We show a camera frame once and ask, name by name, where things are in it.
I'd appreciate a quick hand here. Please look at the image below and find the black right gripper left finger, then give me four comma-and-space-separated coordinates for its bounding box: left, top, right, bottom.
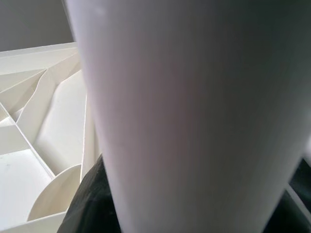
57, 155, 122, 233

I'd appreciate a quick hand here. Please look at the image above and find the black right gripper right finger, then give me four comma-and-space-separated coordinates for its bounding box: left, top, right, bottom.
264, 185, 311, 233

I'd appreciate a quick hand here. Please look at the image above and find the white plastic table top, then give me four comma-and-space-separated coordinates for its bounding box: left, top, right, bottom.
0, 42, 103, 233

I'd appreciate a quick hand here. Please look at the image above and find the white plastic table leg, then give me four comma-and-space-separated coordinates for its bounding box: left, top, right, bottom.
62, 0, 311, 233

